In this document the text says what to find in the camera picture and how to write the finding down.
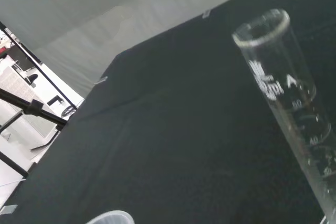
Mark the grey tape piece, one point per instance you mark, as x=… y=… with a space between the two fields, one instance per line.
x=101 y=80
x=206 y=13
x=9 y=208

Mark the black table cloth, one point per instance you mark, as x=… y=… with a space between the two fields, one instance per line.
x=170 y=129

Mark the black tripod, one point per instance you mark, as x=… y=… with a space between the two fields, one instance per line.
x=35 y=107

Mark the clear plastic funnel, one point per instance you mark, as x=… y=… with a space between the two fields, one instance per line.
x=111 y=214

